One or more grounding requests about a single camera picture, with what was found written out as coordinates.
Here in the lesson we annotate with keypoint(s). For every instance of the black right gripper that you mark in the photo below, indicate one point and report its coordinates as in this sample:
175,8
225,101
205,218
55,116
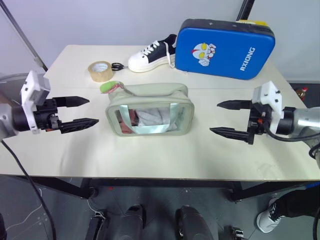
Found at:
260,120

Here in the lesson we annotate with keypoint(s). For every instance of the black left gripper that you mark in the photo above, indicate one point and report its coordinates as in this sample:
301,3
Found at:
46,116

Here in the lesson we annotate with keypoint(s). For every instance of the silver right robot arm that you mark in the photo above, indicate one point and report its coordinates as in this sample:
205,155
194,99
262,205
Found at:
303,121

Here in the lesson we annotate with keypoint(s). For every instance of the red cloth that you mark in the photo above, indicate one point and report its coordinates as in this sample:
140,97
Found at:
126,125

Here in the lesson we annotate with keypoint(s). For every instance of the beige clear toiletry bag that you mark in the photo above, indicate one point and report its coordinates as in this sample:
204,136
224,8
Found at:
150,93

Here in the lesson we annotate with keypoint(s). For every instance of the white cloth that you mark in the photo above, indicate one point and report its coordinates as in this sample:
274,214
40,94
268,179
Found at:
155,116

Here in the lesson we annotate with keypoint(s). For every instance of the green pink cloth piece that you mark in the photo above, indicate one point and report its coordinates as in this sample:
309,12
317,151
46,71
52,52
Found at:
108,86

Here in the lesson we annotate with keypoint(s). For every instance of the brown packing tape roll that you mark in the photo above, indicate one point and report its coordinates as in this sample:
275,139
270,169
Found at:
100,72

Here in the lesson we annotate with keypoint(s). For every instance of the blue cartoon kick pad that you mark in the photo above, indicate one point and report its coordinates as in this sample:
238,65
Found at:
222,50

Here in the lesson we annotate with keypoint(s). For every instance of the brown drink bottle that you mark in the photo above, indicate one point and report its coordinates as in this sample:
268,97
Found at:
302,93

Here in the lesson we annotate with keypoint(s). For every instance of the white black sneaker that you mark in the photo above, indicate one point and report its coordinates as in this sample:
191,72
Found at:
150,57

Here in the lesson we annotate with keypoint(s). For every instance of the grey metal pole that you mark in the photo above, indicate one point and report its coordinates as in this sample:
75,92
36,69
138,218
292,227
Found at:
23,35

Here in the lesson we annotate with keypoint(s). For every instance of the yellow object behind pad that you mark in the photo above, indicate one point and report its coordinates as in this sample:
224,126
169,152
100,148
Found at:
252,22

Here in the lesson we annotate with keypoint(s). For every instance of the person's white sneaker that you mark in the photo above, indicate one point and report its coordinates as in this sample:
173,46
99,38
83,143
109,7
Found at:
268,217

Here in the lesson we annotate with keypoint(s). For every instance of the person's black trouser leg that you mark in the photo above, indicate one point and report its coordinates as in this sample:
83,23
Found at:
300,202

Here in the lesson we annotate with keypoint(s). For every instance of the black stand pole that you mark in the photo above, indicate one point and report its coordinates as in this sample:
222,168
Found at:
245,8

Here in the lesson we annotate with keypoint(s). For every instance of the black floor pedal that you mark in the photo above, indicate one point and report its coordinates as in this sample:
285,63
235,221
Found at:
235,233
95,227

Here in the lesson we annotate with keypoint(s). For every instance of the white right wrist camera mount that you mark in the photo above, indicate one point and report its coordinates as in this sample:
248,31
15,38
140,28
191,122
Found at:
268,97

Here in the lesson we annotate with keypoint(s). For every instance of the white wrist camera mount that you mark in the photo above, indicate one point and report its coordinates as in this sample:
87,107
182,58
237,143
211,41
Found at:
31,87
268,97

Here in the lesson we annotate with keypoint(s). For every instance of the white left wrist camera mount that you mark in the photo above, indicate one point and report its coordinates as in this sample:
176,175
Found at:
31,87

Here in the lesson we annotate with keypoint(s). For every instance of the black table frame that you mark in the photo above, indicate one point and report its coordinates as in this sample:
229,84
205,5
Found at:
160,184

